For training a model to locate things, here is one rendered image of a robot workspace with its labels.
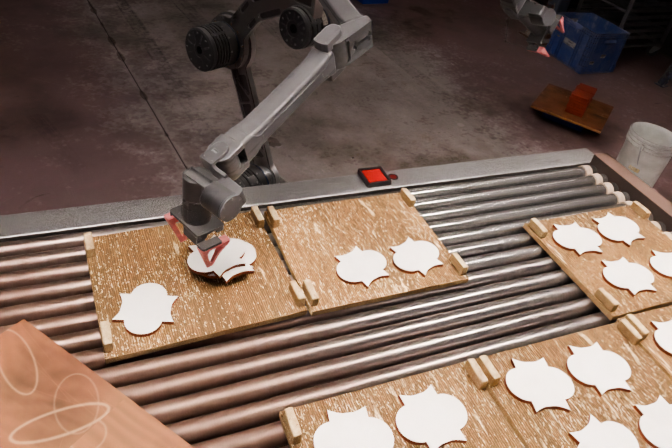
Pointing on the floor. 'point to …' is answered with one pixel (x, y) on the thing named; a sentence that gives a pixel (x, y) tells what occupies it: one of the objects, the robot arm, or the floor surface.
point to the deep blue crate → (587, 43)
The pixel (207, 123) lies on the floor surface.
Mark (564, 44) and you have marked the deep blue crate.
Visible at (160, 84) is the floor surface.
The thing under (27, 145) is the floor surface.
